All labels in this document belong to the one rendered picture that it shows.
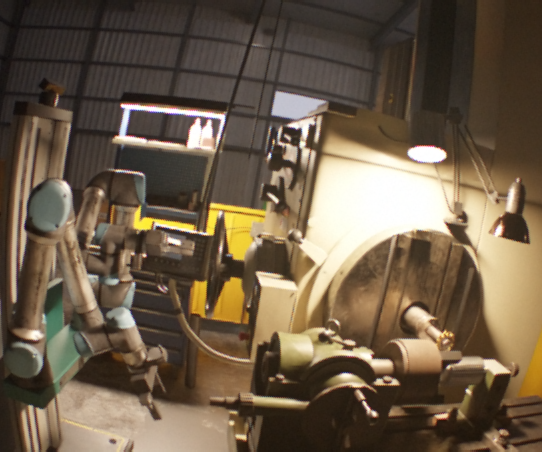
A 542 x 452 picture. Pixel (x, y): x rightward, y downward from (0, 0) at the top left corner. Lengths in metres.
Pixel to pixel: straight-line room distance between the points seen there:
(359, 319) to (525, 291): 0.80
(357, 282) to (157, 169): 2.42
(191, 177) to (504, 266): 2.46
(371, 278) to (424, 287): 0.19
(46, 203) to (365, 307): 0.94
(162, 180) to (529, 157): 2.66
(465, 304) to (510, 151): 0.60
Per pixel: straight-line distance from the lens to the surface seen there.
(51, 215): 1.05
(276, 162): 1.56
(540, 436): 1.57
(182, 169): 3.43
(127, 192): 1.65
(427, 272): 1.37
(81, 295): 1.26
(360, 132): 1.36
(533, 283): 1.86
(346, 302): 1.31
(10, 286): 1.46
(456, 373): 1.26
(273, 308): 1.27
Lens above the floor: 1.67
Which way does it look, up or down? 9 degrees down
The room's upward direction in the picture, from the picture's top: 10 degrees clockwise
